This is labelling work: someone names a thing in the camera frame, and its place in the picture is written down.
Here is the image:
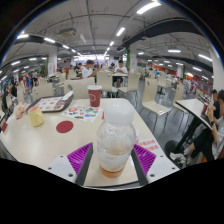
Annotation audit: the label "ceiling air conditioning unit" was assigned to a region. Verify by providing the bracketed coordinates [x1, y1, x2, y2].
[58, 27, 78, 38]

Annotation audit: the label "red paper cup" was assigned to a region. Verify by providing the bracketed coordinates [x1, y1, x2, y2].
[86, 84, 103, 108]

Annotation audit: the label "dark brown food tray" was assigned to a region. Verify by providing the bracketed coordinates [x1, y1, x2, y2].
[26, 94, 75, 114]

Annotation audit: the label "yellow mug with pink inside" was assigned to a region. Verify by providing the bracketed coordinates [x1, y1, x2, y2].
[27, 105, 45, 128]

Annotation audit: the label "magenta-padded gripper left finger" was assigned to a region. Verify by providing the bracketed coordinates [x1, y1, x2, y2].
[46, 142, 94, 187]

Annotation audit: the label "clear bottle with white cap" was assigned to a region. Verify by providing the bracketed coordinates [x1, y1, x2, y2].
[96, 99, 137, 179]

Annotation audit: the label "clear plastic food bag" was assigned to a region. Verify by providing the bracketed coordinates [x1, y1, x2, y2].
[13, 102, 28, 120]

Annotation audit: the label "colourful sticker sheet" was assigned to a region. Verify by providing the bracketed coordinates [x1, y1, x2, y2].
[61, 104, 103, 124]

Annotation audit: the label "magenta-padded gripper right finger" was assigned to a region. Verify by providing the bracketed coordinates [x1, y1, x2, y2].
[130, 143, 181, 187]

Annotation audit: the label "beige chair with round hole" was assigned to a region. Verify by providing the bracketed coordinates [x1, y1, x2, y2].
[63, 77, 96, 100]

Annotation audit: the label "white neighbouring table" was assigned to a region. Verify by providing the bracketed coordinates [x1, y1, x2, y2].
[164, 98, 214, 158]

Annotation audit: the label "printed paper tray liner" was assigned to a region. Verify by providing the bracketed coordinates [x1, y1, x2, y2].
[34, 96, 66, 112]

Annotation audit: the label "ceiling lights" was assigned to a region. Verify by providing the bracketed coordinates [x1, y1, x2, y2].
[0, 1, 214, 83]

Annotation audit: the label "flat round red coaster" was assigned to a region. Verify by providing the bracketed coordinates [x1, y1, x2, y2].
[55, 120, 74, 134]

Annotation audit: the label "white paper napkin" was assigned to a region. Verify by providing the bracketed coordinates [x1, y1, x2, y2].
[60, 90, 74, 102]

